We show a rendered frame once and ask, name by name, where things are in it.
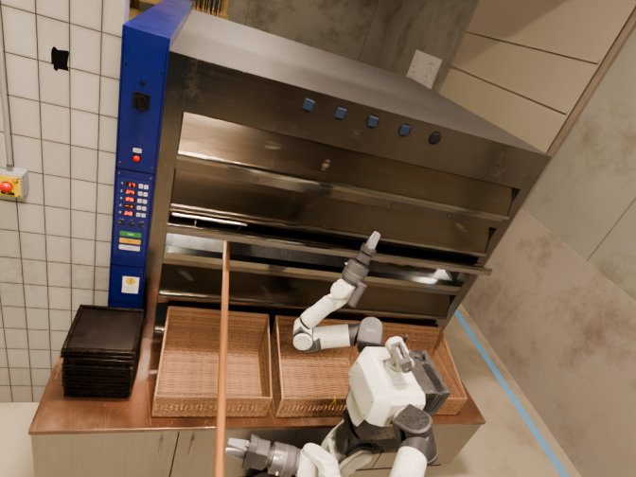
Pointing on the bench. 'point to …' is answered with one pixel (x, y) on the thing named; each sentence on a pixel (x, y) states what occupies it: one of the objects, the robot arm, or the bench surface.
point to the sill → (302, 268)
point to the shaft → (222, 370)
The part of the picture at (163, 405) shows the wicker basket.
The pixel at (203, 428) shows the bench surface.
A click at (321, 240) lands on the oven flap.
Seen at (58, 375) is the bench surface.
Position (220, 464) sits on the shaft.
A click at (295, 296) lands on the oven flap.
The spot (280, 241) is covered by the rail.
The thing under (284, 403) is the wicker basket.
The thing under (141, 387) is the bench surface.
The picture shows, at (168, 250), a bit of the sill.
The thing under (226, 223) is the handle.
